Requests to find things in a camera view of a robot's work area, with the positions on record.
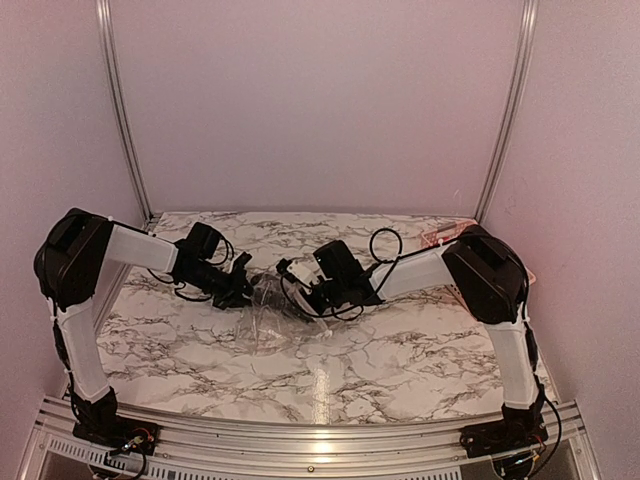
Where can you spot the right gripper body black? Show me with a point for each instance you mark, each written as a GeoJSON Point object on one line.
{"type": "Point", "coordinates": [335, 296]}

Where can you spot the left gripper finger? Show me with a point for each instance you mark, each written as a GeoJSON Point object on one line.
{"type": "Point", "coordinates": [247, 289]}
{"type": "Point", "coordinates": [232, 302]}

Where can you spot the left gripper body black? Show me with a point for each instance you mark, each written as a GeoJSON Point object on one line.
{"type": "Point", "coordinates": [220, 286]}

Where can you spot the clear zip top bag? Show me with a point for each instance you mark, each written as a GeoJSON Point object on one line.
{"type": "Point", "coordinates": [270, 323]}

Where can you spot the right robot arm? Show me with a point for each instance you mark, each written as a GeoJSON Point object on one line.
{"type": "Point", "coordinates": [492, 284]}

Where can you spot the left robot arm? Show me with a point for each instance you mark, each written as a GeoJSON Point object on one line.
{"type": "Point", "coordinates": [70, 266]}

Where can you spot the pink plastic basket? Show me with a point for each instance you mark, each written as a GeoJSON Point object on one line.
{"type": "Point", "coordinates": [446, 231]}

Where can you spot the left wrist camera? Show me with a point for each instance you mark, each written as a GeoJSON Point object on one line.
{"type": "Point", "coordinates": [239, 263]}

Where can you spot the aluminium front rail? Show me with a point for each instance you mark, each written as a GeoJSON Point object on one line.
{"type": "Point", "coordinates": [192, 447]}

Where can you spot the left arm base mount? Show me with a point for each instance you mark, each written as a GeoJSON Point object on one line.
{"type": "Point", "coordinates": [123, 436]}

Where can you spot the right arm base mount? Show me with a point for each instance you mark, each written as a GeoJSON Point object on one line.
{"type": "Point", "coordinates": [497, 437]}

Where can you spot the left aluminium frame post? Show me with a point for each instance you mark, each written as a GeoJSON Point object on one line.
{"type": "Point", "coordinates": [108, 45]}

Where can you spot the aluminium frame post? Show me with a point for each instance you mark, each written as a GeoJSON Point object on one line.
{"type": "Point", "coordinates": [108, 45]}
{"type": "Point", "coordinates": [515, 92]}

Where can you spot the right aluminium frame post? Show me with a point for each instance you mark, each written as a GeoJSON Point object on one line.
{"type": "Point", "coordinates": [515, 92]}

